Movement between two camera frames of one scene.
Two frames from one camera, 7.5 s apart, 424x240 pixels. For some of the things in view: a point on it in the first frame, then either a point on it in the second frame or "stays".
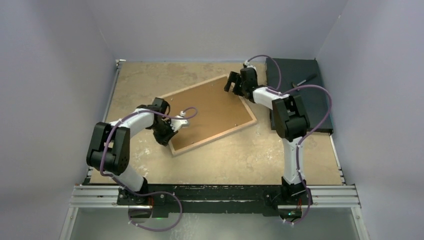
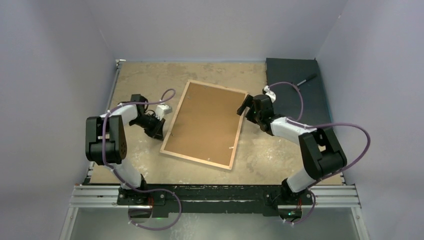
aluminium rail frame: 88,195 stays
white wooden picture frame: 215,136 to 191,158
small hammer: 303,82 stays
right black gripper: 233,77 to 249,102
